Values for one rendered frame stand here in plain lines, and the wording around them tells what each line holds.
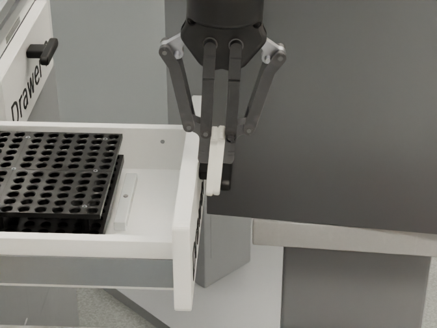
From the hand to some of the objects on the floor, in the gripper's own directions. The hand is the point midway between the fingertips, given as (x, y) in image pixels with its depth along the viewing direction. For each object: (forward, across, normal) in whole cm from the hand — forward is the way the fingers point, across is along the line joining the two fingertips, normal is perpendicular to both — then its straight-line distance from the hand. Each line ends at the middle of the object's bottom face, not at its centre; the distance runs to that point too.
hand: (217, 161), depth 101 cm
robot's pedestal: (+93, +23, +27) cm, 99 cm away
